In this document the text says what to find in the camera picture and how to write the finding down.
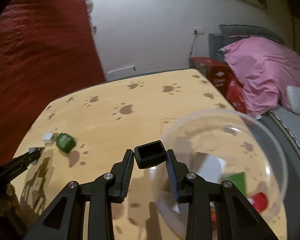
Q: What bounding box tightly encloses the red snack packet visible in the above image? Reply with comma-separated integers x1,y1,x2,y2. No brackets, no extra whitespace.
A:
247,192,268,213

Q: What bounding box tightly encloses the white triangular prism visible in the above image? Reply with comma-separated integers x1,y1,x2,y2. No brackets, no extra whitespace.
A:
28,147,45,165

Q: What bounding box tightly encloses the white foam block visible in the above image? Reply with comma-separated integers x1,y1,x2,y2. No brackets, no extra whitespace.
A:
196,154,226,184

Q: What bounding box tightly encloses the small black square cap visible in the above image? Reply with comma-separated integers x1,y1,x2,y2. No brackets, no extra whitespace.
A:
134,140,167,169

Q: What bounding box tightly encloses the left hand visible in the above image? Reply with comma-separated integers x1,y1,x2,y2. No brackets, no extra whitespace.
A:
0,183,19,217

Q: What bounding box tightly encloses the green flat card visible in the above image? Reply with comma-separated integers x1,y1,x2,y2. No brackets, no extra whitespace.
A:
226,172,247,196

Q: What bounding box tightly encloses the white power adapter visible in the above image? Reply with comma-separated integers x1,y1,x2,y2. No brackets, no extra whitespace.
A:
43,132,59,145

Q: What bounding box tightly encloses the clear plastic bowl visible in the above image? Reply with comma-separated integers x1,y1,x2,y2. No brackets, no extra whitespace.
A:
160,109,288,239

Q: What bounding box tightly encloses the red curtain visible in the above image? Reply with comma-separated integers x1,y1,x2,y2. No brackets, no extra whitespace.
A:
0,0,106,165

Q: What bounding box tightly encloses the red gift box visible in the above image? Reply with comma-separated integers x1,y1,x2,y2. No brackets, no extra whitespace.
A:
189,57,247,114

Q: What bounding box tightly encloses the pink duvet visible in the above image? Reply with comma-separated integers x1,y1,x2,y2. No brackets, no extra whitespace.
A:
222,37,300,118

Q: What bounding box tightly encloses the white baseboard heater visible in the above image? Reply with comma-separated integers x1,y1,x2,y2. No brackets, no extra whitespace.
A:
107,66,136,76

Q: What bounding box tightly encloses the grey headboard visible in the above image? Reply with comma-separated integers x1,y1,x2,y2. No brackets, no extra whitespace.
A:
208,24,285,58

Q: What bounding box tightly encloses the green keychain case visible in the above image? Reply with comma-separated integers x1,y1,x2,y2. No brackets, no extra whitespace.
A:
56,133,76,154

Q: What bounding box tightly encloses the black power cable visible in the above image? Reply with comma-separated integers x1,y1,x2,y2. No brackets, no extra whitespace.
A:
189,32,198,58

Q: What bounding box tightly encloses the white wall socket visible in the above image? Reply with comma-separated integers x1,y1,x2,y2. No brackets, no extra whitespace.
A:
193,27,205,35

